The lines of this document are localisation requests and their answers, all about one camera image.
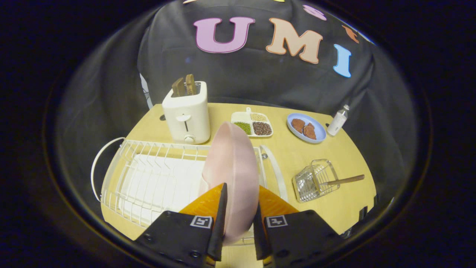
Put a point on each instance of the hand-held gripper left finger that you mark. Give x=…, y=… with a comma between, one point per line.
x=221, y=219

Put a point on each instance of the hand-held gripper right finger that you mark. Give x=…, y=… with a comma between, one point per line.
x=257, y=238

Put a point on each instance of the pink plate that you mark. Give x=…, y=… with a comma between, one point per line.
x=232, y=175

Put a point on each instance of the wooden spoon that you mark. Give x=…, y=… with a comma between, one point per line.
x=346, y=180

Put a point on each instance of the blue plate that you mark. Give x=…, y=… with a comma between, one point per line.
x=305, y=127

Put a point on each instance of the white divided tray with beans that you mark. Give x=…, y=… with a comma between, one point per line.
x=253, y=124

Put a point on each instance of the white toaster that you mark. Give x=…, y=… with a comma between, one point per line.
x=187, y=117

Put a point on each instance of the brown meat piece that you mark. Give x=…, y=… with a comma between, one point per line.
x=309, y=131
x=298, y=124

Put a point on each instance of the brown toast slice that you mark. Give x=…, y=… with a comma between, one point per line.
x=190, y=84
x=178, y=88

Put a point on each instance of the small white bottle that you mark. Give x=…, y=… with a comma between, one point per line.
x=337, y=121

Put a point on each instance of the black backdrop cloth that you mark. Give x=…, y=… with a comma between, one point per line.
x=260, y=74

